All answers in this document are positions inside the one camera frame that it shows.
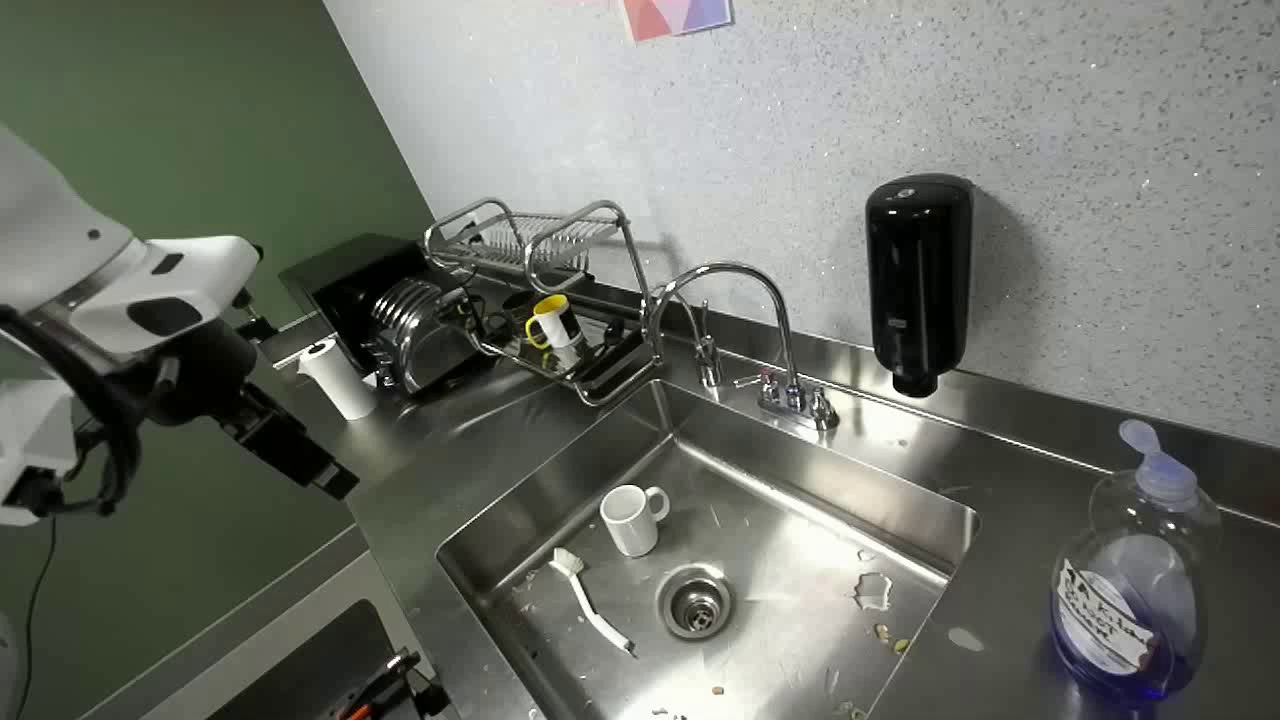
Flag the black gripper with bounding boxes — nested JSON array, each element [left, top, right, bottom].
[[131, 315, 365, 504]]

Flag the round metal sink drain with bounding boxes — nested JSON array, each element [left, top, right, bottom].
[[657, 560, 740, 646]]

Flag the stainless steel sink basin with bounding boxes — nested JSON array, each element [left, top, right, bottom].
[[438, 385, 979, 720]]

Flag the white paper roll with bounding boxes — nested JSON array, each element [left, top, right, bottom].
[[293, 334, 380, 425]]

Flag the stacked shiny metal plates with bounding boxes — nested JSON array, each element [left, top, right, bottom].
[[365, 271, 491, 398]]

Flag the black box appliance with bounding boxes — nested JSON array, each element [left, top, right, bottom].
[[276, 233, 438, 378]]

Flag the red and black tool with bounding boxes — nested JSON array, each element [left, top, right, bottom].
[[337, 649, 452, 720]]

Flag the white ceramic mug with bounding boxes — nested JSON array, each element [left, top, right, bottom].
[[597, 482, 673, 560]]

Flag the chrome gooseneck faucet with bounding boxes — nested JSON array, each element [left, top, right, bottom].
[[638, 261, 849, 443]]

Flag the small clear plastic scrap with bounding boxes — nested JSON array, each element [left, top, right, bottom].
[[851, 570, 897, 615]]

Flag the blue liquid soap pump bottle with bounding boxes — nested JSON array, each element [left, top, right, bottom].
[[1049, 417, 1225, 706]]

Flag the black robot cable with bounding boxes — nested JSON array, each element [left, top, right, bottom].
[[0, 304, 146, 720]]

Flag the chrome wire dish rack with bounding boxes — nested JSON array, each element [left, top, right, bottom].
[[357, 198, 673, 412]]

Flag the colourful wall poster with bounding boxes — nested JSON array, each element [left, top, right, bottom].
[[618, 0, 740, 50]]

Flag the black wall soap dispenser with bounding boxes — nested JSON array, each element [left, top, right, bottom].
[[863, 174, 975, 399]]

